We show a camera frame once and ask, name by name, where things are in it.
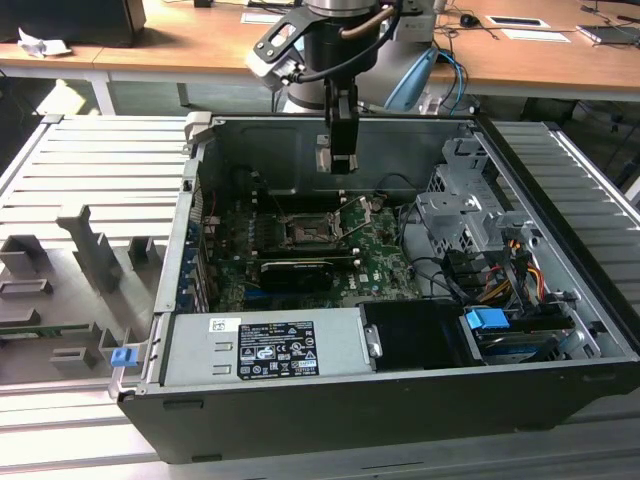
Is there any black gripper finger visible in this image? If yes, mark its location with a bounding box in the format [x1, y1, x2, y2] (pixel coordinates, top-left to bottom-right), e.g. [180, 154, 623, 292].
[323, 79, 361, 176]

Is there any CPU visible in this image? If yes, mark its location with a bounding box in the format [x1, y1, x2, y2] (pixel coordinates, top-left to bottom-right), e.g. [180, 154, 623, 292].
[313, 133, 334, 174]

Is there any metal socket cover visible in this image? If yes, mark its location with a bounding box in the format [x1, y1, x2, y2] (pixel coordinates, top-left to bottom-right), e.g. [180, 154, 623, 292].
[328, 195, 375, 240]

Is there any locking lever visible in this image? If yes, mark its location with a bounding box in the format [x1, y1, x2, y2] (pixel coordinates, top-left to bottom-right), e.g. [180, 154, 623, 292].
[249, 169, 290, 222]

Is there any blue expansion slot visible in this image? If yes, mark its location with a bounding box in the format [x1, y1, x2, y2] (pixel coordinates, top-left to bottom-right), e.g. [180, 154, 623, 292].
[243, 287, 301, 307]

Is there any black case fan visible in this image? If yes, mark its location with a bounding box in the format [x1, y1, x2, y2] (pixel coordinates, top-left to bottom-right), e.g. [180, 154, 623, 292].
[224, 162, 266, 204]

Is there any silver drive cage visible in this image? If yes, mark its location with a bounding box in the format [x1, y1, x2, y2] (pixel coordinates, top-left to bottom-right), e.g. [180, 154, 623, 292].
[414, 137, 541, 261]

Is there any green motherboard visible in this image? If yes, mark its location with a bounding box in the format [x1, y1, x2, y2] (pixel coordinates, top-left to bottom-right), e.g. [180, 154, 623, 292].
[199, 192, 426, 311]

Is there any wooden desk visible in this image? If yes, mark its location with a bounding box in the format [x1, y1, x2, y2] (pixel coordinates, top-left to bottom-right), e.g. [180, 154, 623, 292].
[0, 0, 311, 109]
[424, 0, 640, 104]

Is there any black graphics card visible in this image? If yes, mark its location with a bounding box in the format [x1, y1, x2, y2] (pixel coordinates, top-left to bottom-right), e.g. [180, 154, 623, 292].
[257, 257, 336, 296]

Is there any hard disk in blue carrier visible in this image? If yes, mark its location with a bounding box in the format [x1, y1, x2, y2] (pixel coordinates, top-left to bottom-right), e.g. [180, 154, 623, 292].
[462, 307, 561, 364]

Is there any grey power supply unit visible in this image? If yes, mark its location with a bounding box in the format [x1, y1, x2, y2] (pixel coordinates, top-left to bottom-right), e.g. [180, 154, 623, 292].
[159, 307, 376, 389]

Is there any black box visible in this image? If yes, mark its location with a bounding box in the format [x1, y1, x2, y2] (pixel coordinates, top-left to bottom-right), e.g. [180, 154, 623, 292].
[0, 0, 147, 49]

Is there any grey parts rack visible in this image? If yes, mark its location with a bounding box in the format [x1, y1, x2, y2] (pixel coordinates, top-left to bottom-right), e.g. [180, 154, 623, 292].
[0, 202, 166, 386]

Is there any black PC case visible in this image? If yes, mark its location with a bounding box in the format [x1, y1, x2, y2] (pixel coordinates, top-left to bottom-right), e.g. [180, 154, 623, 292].
[115, 110, 640, 466]

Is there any crumpled white paper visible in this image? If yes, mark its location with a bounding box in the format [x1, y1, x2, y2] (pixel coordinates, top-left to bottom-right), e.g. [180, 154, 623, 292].
[17, 27, 71, 60]

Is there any blue case latch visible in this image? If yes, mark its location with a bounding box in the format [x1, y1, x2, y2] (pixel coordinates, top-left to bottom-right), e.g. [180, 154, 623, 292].
[110, 347, 139, 370]

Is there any green RAM stick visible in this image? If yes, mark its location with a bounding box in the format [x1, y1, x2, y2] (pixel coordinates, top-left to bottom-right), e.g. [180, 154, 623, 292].
[0, 323, 99, 340]

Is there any copper coloured cable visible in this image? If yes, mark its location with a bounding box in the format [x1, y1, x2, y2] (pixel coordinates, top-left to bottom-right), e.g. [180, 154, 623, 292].
[339, 14, 389, 40]

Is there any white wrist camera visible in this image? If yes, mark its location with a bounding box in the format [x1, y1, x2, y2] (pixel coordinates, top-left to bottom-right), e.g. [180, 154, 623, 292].
[244, 8, 307, 92]

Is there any blue cable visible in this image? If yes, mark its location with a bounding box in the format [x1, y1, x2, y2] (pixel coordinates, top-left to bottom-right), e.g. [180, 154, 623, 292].
[439, 49, 469, 114]

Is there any yellow red wire bundle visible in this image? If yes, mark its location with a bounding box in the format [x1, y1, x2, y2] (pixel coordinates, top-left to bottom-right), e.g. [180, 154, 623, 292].
[479, 239, 546, 306]

